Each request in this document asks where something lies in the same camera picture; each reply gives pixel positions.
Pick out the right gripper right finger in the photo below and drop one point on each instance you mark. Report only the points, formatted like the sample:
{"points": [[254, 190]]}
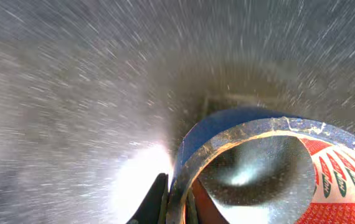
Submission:
{"points": [[191, 211]]}

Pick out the roll of blue tape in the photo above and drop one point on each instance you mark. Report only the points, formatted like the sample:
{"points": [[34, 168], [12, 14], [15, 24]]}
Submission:
{"points": [[221, 124]]}

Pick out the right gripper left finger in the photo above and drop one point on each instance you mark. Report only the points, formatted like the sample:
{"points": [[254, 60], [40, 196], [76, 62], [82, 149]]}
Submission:
{"points": [[154, 202]]}

